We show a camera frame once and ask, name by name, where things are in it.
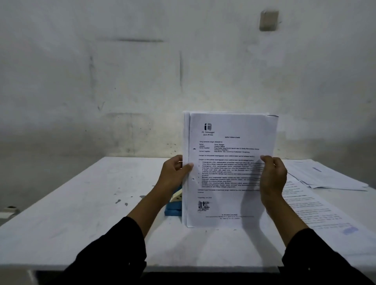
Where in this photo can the person's left hand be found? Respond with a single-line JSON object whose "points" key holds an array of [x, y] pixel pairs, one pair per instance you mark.
{"points": [[171, 175]]}

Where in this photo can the person's right hand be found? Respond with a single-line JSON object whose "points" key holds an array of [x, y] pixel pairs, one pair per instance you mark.
{"points": [[273, 179]]}

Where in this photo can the person's right thumb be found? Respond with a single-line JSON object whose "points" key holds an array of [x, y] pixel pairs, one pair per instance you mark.
{"points": [[263, 164]]}

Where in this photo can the person's left thumb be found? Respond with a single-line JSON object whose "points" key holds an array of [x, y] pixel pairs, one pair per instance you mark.
{"points": [[185, 169]]}

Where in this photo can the stack of printed white papers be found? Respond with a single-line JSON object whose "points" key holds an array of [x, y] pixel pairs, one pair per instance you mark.
{"points": [[229, 167]]}

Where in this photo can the person's left forearm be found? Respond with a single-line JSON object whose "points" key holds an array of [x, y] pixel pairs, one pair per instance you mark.
{"points": [[123, 232]]}

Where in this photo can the person's right forearm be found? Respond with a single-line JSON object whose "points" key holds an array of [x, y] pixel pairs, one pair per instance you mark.
{"points": [[305, 243]]}

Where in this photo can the pile of loose printed papers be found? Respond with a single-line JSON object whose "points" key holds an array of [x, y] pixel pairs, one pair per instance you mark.
{"points": [[323, 174]]}

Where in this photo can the printed paper sheet with blue mark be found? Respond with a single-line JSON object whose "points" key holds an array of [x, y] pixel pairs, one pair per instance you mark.
{"points": [[320, 214]]}

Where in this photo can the beige wall switch box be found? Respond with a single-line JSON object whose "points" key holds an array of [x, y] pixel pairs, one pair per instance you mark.
{"points": [[268, 20]]}

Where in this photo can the small grey wall fixture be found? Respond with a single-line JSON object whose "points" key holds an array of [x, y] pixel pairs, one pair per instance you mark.
{"points": [[8, 211]]}

